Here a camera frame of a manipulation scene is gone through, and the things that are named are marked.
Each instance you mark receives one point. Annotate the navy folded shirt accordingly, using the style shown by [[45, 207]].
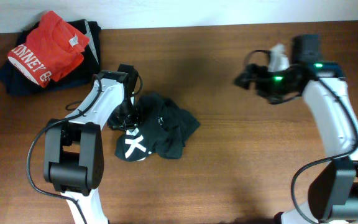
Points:
[[18, 85]]

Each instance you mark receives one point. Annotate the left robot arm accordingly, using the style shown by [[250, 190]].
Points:
[[74, 159]]

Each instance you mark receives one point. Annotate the red folded t-shirt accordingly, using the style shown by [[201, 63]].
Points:
[[50, 52]]

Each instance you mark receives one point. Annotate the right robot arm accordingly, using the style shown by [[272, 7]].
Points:
[[333, 195]]

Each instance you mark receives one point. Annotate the dark green t-shirt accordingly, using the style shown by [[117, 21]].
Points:
[[164, 129]]

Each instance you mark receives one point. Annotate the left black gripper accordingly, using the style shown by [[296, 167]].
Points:
[[124, 117]]

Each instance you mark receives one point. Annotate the black folded shirt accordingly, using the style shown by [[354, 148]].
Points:
[[92, 53]]

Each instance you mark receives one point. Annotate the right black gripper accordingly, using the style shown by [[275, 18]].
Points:
[[247, 78]]

